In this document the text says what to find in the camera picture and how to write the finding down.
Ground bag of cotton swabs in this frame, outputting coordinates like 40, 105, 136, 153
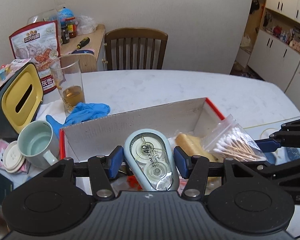
199, 114, 268, 162

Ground dark green box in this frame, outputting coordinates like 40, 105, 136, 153
0, 169, 14, 204

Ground dark jar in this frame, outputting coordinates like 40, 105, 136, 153
61, 26, 70, 45

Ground light wooden side cabinet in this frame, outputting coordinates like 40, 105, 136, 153
60, 24, 108, 72

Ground white tote bag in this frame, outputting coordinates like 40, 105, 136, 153
240, 34, 252, 48

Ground blue and pink pad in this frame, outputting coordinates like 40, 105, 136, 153
69, 49, 95, 56

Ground clear plastic packet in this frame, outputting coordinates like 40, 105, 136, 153
27, 7, 65, 25

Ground red-lidded sauce jar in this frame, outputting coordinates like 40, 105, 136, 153
65, 16, 78, 39

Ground crumpled clear plastic bag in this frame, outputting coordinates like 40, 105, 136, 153
76, 15, 98, 35

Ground pale green mug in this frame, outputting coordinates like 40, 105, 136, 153
17, 120, 60, 168

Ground blue rubber glove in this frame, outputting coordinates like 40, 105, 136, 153
45, 102, 111, 133

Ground colourful candy packet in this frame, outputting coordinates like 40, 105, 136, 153
0, 58, 32, 93

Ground black and yellow screwdriver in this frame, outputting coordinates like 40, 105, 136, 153
75, 37, 90, 49

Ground red cardboard box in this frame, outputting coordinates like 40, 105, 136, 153
59, 97, 227, 198

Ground white wall cabinets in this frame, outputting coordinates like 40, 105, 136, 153
231, 0, 300, 95

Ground row of shelf trinkets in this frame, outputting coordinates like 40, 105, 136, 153
264, 10, 300, 55

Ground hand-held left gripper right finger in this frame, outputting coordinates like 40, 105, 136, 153
173, 146, 259, 197

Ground sponge cake slice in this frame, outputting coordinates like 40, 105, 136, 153
174, 133, 217, 163

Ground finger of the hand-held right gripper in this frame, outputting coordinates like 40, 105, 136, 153
255, 116, 300, 154
249, 158, 300, 188

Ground dark tissue box yellow lid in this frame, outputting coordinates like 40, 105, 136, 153
0, 62, 44, 137

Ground red and white snack bag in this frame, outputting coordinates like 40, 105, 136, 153
9, 20, 62, 95

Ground pale blue correction tape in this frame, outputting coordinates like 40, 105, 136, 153
123, 128, 180, 192

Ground brown wooden chair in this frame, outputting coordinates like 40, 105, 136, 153
104, 27, 168, 71

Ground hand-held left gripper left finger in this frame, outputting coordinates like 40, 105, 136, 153
41, 145, 124, 200

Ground orange toy keychain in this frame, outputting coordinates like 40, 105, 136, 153
126, 175, 140, 188

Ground cream round cup lid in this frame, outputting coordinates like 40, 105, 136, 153
3, 140, 26, 173

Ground tall glass with tea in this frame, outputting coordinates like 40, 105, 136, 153
49, 54, 84, 114

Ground small blue globe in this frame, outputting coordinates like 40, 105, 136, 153
57, 8, 74, 27

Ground white paper napkin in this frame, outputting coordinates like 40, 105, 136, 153
36, 101, 68, 124

